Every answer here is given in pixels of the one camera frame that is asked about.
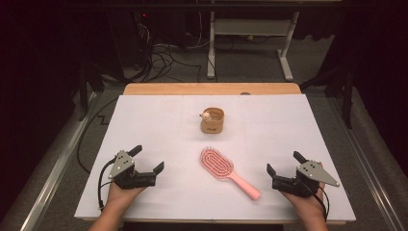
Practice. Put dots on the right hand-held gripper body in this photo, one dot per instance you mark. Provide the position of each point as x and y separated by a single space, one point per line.
306 174

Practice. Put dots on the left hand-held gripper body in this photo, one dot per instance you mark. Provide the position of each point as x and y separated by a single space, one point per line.
123 166

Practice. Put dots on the person's left hand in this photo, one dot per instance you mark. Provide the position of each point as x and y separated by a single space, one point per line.
123 196

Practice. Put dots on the person's right hand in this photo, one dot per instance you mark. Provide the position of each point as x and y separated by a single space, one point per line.
306 205

